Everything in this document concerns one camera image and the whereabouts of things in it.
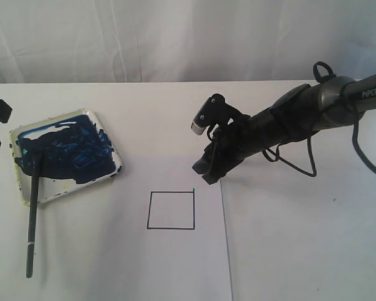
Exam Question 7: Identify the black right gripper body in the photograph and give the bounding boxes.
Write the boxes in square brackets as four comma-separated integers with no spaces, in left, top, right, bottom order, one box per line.
[203,114,251,175]

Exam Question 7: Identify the black paintbrush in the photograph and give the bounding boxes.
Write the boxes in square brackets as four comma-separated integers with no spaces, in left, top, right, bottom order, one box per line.
[26,152,43,278]

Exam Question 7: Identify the white paper sheet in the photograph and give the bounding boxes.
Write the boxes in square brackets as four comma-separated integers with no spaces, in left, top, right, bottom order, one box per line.
[86,156,232,300]

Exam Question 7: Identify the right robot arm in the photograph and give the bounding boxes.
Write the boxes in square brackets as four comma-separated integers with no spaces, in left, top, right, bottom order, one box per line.
[191,72,376,184]

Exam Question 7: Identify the white paint tray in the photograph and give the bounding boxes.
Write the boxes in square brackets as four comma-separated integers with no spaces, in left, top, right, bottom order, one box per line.
[9,108,123,205]

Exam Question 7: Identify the white backdrop curtain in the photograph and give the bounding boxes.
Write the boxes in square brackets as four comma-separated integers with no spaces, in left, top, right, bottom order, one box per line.
[0,1,376,83]

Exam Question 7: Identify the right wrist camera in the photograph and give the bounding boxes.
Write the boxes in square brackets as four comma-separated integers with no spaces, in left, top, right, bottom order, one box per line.
[191,93,242,135]

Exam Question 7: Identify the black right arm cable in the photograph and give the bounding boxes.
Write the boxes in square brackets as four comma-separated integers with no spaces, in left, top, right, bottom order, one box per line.
[261,61,376,184]

